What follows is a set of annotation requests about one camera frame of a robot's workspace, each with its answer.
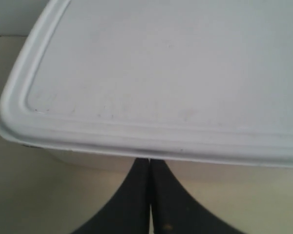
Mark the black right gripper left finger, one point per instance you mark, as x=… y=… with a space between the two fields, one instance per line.
x=128 y=211

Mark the white lidded plastic container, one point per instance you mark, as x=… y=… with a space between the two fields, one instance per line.
x=191 y=80

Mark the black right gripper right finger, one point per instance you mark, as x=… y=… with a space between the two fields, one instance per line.
x=175 y=211

